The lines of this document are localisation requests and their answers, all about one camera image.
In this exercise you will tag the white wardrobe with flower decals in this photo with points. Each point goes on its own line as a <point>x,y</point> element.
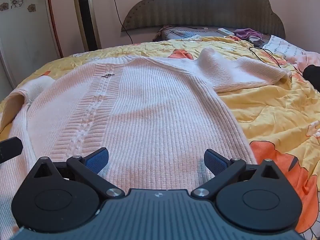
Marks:
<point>25,30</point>

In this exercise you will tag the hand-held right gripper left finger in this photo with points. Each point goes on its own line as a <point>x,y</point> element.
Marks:
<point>98,158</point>

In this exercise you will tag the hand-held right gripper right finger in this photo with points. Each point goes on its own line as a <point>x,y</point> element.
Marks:
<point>215,162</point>

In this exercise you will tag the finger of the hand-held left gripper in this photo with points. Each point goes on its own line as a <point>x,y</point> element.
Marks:
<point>11,150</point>

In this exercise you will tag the purple cloth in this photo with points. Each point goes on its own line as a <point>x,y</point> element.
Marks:
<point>246,33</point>

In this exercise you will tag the pink cloth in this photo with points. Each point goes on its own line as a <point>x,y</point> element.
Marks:
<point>310,57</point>

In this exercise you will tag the yellow printed quilt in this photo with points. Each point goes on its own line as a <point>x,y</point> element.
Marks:
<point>270,110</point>

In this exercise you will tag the white knit sweater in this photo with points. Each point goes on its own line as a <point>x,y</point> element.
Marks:
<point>150,105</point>

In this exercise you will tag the gold tower air conditioner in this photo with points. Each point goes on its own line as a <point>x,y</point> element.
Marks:
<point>86,17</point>

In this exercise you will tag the black object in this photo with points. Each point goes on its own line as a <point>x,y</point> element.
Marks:
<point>313,76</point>

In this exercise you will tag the white printed cloth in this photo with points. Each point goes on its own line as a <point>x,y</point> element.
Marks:
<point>282,46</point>

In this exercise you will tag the grey padded headboard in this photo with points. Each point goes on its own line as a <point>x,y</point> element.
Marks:
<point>200,5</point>

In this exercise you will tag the white remote control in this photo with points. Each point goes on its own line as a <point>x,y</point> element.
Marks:
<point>226,31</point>

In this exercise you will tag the patterned pillow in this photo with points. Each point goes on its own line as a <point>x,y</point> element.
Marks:
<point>185,33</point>

